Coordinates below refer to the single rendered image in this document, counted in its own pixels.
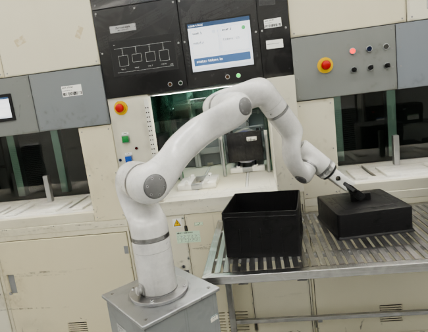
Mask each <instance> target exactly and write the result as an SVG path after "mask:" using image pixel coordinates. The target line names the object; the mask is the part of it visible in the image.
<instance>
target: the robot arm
mask: <svg viewBox="0 0 428 332"><path fill-rule="evenodd" d="M256 107H259V108H260V109H261V111H262V112H263V114H264V115H265V116H266V117H267V119H268V120H269V122H270V123H271V124H272V125H273V126H274V127H275V129H276V130H277V132H278V133H279V134H280V135H281V138H282V158H283V160H284V164H285V165H286V167H287V169H288V170H289V171H290V173H291V174H292V176H293V177H294V178H295V179H296V180H297V181H299V182H300V183H303V184H307V183H309V182H310V181H311V180H312V178H313V176H314V174H316V175H317V176H318V177H319V178H320V179H323V180H327V179H329V180H330V181H331V182H332V183H334V184H335V185H337V186H338V187H339V188H341V189H343V190H344V191H346V192H349V194H353V196H354V197H355V198H356V199H358V200H359V201H362V200H363V199H364V198H365V194H363V193H362V192H360V191H359V190H357V189H356V188H355V187H353V185H355V183H354V182H353V181H352V180H350V179H349V178H348V177H347V176H346V175H344V174H343V173H341V172H340V171H339V170H338V169H336V165H335V163H334V162H333V161H332V160H330V159H329V158H328V157H327V156H326V155H324V154H323V153H322V152H320V151H319V150H318V149H317V148H316V147H315V146H313V145H312V144H310V143H309V142H308V141H307V140H304V141H302V136H303V131H304V130H303V127H302V125H301V123H300V121H299V120H298V119H297V117H296V116H295V114H294V113H293V112H292V110H291V108H290V107H289V106H288V104H287V103H286V102H285V100H284V99H283V97H282V96H281V95H280V93H279V91H278V90H277V89H276V88H275V86H274V85H273V84H272V83H271V82H270V81H269V80H267V79H265V78H253V79H251V80H247V81H245V82H242V83H239V84H237V85H234V86H230V87H228V88H225V89H222V90H219V91H218V92H215V93H214V94H211V95H210V96H209V97H207V98H206V100H205V101H204V103H203V113H201V114H199V115H198V116H196V117H194V118H193V119H191V120H189V121H188V122H187V123H186V124H184V125H183V126H182V127H181V128H179V129H178V130H177V131H176V132H175V133H174V134H173V135H172V136H171V137H170V138H169V139H168V140H167V141H166V143H165V144H164V146H163V147H162V148H161V150H160V151H159V152H158V153H157V155H156V156H155V157H153V158H152V159H150V160H149V161H148V162H146V163H144V162H141V161H129V162H127V163H125V164H123V165H122V166H120V168H119V169H118V171H117V173H116V177H115V188H116V191H117V196H118V199H119V202H120V205H121V208H122V210H123V212H124V215H125V217H126V220H127V221H128V225H129V229H130V236H131V240H132V247H133V252H134V259H135V264H136V271H137V275H138V284H136V285H135V286H134V287H132V289H131V291H130V294H129V296H130V300H131V302H132V303H134V304H135V305H138V306H143V307H155V306H162V305H165V304H169V303H171V302H174V301H175V300H178V299H179V298H181V297H182V296H183V295H184V294H185V293H186V292H187V290H188V282H187V280H186V279H185V278H183V277H181V276H179V275H176V273H175V268H174V260H173V251H172V246H171V238H170V233H169V225H168V222H167V218H166V216H165V213H164V211H163V209H162V208H161V206H160V204H159V202H160V201H161V200H163V199H164V198H165V197H166V196H167V195H168V194H169V192H170V191H171V190H172V189H173V187H174V185H175V184H176V182H177V180H178V179H179V177H180V175H181V174H182V172H183V170H184V168H185V167H186V166H187V164H188V163H189V162H190V161H191V160H192V158H193V157H194V156H196V155H197V154H198V153H199V152H200V151H201V150H202V149H204V147H206V146H207V145H208V144H210V143H211V142H212V141H214V140H216V139H217V138H219V137H221V136H222V135H224V134H226V133H228V132H230V131H232V130H234V129H235V128H237V127H239V126H240V125H242V124H243V123H244V122H245V121H246V120H247V119H248V118H249V117H250V115H251V113H252V109H253V108H256Z"/></svg>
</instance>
